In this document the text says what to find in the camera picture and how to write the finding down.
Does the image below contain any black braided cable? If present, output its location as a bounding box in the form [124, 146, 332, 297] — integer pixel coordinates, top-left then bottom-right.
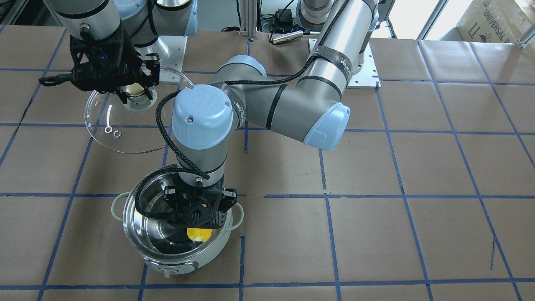
[135, 0, 349, 220]

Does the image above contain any silver metal cylinder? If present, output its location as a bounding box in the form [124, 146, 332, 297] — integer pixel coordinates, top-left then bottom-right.
[270, 30, 304, 45]

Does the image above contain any pale green cooking pot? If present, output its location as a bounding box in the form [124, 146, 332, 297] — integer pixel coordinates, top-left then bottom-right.
[111, 164, 243, 278]

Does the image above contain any yellow corn cob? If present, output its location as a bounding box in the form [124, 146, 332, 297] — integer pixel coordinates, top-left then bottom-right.
[186, 227, 213, 242]

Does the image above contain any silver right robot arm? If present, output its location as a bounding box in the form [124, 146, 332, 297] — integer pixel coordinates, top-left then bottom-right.
[39, 0, 198, 95]

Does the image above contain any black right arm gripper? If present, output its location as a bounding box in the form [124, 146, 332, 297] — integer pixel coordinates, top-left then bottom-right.
[38, 23, 160, 93]

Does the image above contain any cardboard box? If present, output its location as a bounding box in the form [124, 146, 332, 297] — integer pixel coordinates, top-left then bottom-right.
[456, 0, 535, 43]

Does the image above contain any glass pot lid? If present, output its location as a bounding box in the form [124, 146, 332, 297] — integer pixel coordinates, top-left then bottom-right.
[84, 66, 193, 154]

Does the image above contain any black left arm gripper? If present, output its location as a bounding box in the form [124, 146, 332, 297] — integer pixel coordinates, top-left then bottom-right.
[163, 186, 237, 229]

